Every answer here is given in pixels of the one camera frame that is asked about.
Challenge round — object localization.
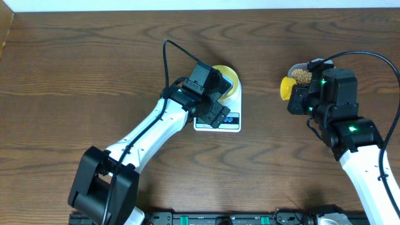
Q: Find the yellow measuring scoop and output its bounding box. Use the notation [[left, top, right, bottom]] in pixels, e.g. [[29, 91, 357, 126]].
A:
[[280, 76, 297, 101]]

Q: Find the white digital kitchen scale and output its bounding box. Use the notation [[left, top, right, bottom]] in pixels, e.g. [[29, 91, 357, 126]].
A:
[[194, 87, 242, 133]]

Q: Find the left black cable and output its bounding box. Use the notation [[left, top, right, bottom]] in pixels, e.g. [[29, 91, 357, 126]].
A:
[[101, 39, 201, 225]]

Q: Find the pile of soybeans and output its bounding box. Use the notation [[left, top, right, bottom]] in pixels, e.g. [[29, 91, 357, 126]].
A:
[[291, 69, 312, 84]]

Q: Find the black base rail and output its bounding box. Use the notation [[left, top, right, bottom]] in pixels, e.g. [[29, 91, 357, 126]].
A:
[[68, 202, 369, 225]]

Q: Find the clear plastic container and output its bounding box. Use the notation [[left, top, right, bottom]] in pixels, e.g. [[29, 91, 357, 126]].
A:
[[287, 63, 309, 78]]

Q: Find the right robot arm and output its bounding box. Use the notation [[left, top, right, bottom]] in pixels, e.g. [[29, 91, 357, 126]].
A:
[[280, 68, 399, 224]]

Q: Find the wooden panel at left edge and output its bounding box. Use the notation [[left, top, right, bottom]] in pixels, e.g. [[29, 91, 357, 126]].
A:
[[0, 0, 14, 56]]

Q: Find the pale yellow bowl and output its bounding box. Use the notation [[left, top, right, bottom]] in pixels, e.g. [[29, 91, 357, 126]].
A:
[[213, 65, 241, 100]]

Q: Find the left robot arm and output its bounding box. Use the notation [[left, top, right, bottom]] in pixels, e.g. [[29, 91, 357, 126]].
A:
[[67, 62, 239, 224]]

